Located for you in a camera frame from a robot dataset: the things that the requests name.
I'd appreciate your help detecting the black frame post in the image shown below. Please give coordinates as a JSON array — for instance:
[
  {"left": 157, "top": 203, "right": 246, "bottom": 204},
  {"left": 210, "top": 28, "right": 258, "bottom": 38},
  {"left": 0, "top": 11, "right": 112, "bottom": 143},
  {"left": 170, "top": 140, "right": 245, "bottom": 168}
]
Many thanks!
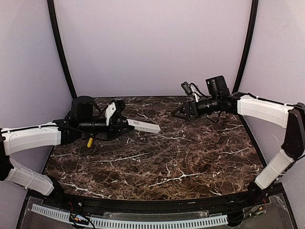
[
  {"left": 233, "top": 0, "right": 259, "bottom": 93},
  {"left": 47, "top": 0, "right": 77, "bottom": 99}
]

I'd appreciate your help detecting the right black frame post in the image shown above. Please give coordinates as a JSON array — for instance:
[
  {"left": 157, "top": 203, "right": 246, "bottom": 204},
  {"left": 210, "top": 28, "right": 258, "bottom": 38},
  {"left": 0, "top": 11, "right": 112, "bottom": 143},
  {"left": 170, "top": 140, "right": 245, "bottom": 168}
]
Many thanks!
[{"left": 233, "top": 0, "right": 259, "bottom": 93}]

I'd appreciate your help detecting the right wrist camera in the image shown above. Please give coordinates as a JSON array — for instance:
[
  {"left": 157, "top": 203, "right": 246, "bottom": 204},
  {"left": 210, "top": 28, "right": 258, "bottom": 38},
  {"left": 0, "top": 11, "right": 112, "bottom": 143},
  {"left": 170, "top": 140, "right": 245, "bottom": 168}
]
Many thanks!
[{"left": 181, "top": 82, "right": 200, "bottom": 102}]

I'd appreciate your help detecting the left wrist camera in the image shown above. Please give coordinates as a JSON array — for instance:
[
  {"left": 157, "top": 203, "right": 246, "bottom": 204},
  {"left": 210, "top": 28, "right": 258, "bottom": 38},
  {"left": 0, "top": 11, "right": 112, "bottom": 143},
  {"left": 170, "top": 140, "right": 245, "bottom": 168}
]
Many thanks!
[{"left": 105, "top": 100, "right": 125, "bottom": 126}]

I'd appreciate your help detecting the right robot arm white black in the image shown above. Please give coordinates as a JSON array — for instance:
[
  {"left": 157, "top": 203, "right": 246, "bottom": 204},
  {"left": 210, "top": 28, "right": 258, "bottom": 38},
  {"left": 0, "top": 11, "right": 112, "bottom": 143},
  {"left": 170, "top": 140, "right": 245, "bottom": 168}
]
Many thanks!
[{"left": 172, "top": 75, "right": 305, "bottom": 192}]

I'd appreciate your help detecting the white remote control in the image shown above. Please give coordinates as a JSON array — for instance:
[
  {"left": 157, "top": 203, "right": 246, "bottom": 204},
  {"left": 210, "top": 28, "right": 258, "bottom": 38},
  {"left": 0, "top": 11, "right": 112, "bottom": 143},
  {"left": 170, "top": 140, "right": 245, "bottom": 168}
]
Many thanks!
[{"left": 126, "top": 119, "right": 161, "bottom": 134}]

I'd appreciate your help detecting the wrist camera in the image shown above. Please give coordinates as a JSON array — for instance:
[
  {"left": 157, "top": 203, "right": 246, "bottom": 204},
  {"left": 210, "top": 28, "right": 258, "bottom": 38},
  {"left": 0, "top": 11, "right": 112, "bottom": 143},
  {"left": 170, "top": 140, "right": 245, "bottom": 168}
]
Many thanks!
[
  {"left": 181, "top": 82, "right": 200, "bottom": 102},
  {"left": 105, "top": 100, "right": 125, "bottom": 126}
]

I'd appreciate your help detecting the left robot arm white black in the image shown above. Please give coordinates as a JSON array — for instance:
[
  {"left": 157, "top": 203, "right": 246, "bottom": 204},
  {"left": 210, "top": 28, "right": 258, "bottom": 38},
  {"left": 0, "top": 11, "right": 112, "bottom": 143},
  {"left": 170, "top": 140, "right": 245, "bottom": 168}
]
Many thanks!
[{"left": 0, "top": 96, "right": 134, "bottom": 198}]

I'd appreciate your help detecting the white slotted cable duct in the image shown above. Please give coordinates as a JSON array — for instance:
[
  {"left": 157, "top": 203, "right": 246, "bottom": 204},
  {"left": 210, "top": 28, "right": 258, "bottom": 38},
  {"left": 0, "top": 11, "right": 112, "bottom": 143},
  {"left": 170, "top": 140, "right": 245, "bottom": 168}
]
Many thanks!
[{"left": 31, "top": 204, "right": 228, "bottom": 229}]

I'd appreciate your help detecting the left black frame post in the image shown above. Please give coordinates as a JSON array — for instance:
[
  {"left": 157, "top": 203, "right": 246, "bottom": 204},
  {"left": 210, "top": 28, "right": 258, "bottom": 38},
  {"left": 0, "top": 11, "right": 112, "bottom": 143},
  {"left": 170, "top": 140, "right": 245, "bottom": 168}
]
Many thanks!
[{"left": 47, "top": 0, "right": 77, "bottom": 99}]

